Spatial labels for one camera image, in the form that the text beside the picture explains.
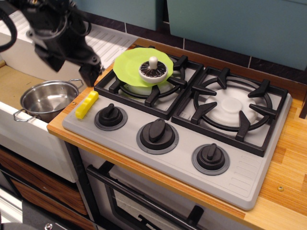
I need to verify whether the white burner cap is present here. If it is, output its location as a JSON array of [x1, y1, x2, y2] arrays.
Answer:
[[124, 81, 180, 99], [206, 88, 258, 127]]

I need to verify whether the stainless steel pot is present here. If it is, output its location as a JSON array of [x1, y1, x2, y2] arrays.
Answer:
[[13, 79, 84, 123]]

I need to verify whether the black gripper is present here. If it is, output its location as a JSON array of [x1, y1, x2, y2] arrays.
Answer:
[[33, 26, 103, 87]]

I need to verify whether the white toy sink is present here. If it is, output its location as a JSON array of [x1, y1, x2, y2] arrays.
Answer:
[[0, 5, 140, 184]]

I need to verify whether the black right burner grate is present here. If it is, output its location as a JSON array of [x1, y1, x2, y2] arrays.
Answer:
[[172, 67, 291, 157]]

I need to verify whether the black left burner grate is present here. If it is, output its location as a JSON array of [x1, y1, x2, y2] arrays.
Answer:
[[94, 46, 204, 120]]

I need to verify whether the lime green plastic plate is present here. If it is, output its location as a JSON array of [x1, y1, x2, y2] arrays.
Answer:
[[113, 47, 174, 87]]

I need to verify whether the white brown toy mushroom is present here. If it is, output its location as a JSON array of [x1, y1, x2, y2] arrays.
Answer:
[[139, 56, 168, 84]]

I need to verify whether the wooden drawer front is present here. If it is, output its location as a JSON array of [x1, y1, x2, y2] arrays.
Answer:
[[0, 146, 88, 216]]

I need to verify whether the white right burner cap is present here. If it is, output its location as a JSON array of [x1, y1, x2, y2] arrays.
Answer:
[[206, 88, 258, 127]]

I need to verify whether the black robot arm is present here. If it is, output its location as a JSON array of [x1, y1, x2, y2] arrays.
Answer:
[[6, 0, 104, 87]]

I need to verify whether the black stove knob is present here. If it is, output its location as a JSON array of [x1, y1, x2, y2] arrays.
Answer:
[[191, 143, 230, 176], [94, 103, 128, 131], [136, 118, 179, 155]]

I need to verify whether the black middle stove knob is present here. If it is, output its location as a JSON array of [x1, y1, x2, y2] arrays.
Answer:
[[136, 118, 179, 155]]

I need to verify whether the black left stove knob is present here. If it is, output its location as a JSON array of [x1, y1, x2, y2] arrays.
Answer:
[[94, 103, 128, 131]]

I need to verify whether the grey toy stove top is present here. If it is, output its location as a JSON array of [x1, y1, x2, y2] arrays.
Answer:
[[62, 47, 292, 210]]

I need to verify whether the black right stove knob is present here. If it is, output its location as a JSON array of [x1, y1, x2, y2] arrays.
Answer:
[[191, 143, 230, 176]]

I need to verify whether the white left burner cap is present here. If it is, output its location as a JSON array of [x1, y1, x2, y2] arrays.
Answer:
[[124, 81, 180, 99]]

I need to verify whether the black burner grate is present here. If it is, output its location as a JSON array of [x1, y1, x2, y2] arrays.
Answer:
[[94, 46, 204, 120], [172, 67, 291, 157]]

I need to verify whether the yellow toy fry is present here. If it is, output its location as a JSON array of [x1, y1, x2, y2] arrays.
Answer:
[[75, 91, 99, 119]]

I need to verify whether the toy oven door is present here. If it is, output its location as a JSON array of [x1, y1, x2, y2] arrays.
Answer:
[[79, 149, 238, 230]]

